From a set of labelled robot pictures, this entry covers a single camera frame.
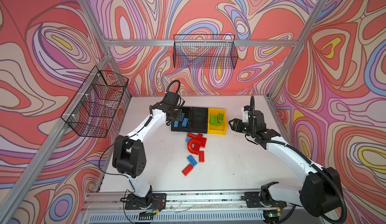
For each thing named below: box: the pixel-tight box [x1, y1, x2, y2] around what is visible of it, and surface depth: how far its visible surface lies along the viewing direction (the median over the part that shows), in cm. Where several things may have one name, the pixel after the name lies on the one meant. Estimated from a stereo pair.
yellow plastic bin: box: [207, 107, 227, 136], surface depth 101 cm
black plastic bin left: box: [170, 106, 191, 133], surface depth 100 cm
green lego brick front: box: [217, 113, 224, 126], surface depth 101 cm
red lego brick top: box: [196, 133, 207, 149], surface depth 95 cm
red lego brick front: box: [181, 163, 194, 177], surface depth 84 cm
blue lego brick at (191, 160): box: [186, 155, 198, 168], surface depth 88 cm
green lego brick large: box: [210, 114, 218, 126], surface depth 102 cm
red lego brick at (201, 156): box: [198, 150, 205, 163], surface depth 89 cm
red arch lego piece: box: [187, 138, 201, 156], surface depth 91 cm
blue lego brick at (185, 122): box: [181, 117, 189, 128], surface depth 103 cm
